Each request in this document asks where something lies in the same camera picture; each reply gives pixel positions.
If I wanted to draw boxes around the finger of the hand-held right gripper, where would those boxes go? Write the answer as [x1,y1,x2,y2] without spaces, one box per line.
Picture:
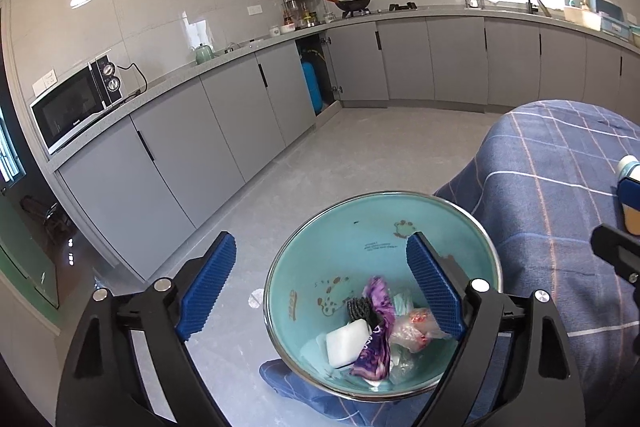
[617,177,640,210]
[590,223,640,289]

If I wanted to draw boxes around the metal spice rack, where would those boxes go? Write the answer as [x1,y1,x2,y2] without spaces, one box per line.
[281,0,325,30]

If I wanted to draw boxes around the white tissue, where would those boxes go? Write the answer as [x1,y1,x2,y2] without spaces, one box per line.
[392,289,416,315]

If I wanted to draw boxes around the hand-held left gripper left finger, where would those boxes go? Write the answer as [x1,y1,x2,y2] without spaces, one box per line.
[55,231,237,427]

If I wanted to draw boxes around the black wok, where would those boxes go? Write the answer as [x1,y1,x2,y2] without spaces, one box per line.
[322,0,372,14]

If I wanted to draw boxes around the black microwave power cable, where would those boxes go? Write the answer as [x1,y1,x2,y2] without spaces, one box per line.
[114,63,148,95]

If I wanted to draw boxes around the black microwave oven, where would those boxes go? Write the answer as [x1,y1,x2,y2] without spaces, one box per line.
[29,57,123,155]

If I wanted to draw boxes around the grey kitchen base cabinets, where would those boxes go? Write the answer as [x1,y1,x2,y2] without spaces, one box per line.
[45,4,640,293]

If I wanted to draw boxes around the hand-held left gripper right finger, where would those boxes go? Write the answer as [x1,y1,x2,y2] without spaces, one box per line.
[406,232,586,427]

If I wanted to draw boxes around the purple plastic wrapper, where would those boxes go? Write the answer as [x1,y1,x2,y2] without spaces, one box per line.
[350,276,401,380]

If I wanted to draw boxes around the teal cartoon print waste bin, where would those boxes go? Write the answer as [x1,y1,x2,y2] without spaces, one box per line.
[262,192,502,403]

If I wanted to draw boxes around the green framed glass door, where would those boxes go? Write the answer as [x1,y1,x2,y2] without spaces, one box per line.
[0,197,61,308]

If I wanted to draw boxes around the black foam net sleeve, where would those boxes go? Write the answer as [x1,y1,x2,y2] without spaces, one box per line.
[345,297,381,325]

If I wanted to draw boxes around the light blue bread box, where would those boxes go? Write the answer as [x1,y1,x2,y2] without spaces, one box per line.
[589,0,631,38]

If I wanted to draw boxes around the clear pink plastic bag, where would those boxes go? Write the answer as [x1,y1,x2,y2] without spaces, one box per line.
[387,307,448,383]

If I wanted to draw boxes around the white sponge block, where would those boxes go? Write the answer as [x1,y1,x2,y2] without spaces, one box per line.
[326,321,373,369]

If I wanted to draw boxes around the white plastic basin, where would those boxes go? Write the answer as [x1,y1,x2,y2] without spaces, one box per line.
[564,5,602,30]

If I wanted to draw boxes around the dark wooden stool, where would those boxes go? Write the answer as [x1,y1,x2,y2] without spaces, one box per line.
[20,199,71,238]

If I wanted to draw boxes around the blue tank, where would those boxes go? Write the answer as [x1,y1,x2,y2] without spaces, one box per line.
[300,59,323,112]

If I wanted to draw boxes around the black gas stove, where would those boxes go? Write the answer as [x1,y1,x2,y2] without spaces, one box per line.
[340,1,418,18]

